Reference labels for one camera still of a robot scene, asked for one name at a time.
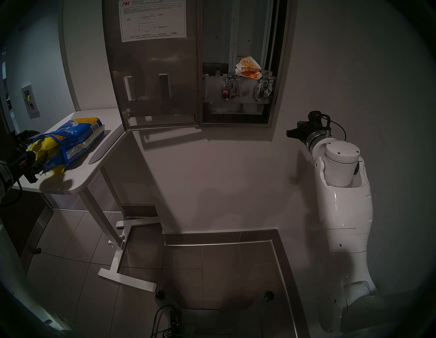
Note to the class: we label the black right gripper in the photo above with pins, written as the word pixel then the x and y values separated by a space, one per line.
pixel 311 133

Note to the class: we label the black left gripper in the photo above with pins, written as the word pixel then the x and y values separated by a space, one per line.
pixel 12 146

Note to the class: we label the stainless steel dispenser door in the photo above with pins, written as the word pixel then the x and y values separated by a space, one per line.
pixel 153 61

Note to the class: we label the grey robot base platform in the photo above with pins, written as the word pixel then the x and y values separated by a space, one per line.
pixel 221 320

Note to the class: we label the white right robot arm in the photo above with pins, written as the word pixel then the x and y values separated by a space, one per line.
pixel 344 211

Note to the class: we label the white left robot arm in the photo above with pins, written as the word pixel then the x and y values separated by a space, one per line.
pixel 10 272

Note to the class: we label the dark door with kick plate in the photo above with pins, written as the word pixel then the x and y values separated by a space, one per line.
pixel 30 221

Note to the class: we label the stainless steel dispenser cabinet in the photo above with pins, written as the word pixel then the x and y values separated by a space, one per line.
pixel 218 34

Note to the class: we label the blue pad package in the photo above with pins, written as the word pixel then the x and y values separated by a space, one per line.
pixel 78 136

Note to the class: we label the white overbed table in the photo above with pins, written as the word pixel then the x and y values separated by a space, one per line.
pixel 78 177

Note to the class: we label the chrome dispensing lever mechanism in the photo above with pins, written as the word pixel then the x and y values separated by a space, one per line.
pixel 231 89
pixel 264 89

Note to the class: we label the orange flower print pad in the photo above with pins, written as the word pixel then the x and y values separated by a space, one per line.
pixel 247 64

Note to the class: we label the black base knob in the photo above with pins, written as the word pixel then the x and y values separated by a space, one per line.
pixel 162 295
pixel 269 295

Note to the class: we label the white instruction sheet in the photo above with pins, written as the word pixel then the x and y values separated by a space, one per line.
pixel 153 20

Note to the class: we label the black power box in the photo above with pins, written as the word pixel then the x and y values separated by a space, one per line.
pixel 175 319

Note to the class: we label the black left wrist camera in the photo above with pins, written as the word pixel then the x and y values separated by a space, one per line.
pixel 27 158

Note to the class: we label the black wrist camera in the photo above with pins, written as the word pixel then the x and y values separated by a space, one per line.
pixel 27 158
pixel 314 117

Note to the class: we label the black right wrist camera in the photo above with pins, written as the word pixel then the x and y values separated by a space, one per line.
pixel 314 117

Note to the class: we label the wall fire extinguisher cabinet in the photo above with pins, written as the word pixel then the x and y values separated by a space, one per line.
pixel 30 102

